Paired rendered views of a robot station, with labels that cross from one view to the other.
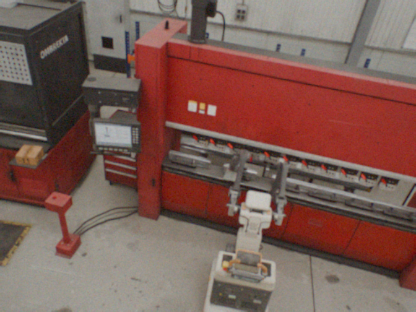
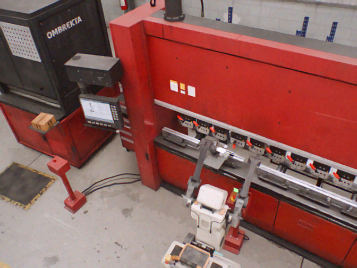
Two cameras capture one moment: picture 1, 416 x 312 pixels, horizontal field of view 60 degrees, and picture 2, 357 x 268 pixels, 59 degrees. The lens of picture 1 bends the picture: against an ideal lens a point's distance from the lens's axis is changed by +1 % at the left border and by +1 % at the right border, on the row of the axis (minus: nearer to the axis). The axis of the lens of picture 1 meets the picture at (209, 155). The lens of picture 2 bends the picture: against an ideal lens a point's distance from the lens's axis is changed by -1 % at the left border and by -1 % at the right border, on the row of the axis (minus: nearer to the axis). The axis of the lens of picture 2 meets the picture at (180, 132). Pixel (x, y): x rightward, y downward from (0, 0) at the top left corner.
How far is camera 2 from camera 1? 1.31 m
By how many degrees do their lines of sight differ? 21
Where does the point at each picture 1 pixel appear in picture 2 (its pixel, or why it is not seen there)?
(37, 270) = (47, 218)
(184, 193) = (176, 170)
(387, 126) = not seen: outside the picture
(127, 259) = (117, 224)
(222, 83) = (197, 63)
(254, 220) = (205, 217)
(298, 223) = (287, 222)
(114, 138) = (98, 114)
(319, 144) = (305, 139)
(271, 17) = not seen: outside the picture
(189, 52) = (162, 31)
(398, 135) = not seen: outside the picture
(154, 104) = (134, 82)
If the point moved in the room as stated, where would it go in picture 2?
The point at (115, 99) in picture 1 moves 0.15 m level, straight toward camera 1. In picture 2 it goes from (92, 78) to (87, 86)
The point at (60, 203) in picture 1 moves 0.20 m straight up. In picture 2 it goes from (57, 167) to (51, 154)
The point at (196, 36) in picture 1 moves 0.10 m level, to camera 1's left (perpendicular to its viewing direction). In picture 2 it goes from (169, 14) to (159, 13)
